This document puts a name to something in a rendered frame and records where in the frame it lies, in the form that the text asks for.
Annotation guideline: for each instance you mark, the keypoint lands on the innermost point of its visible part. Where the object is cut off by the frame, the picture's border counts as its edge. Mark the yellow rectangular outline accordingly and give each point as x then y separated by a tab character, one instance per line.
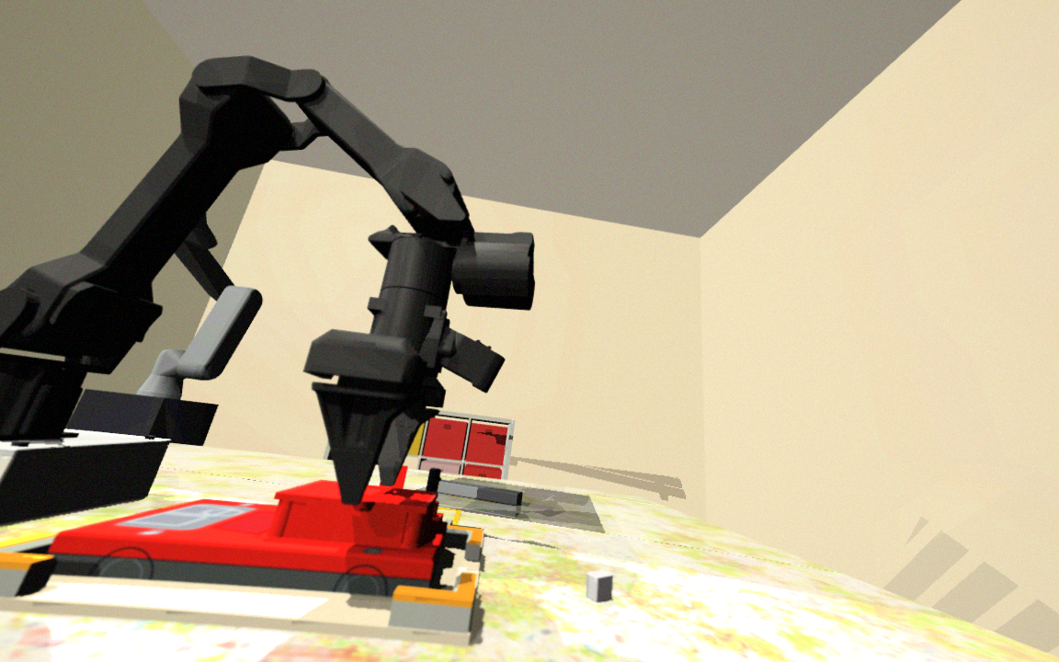
457	516

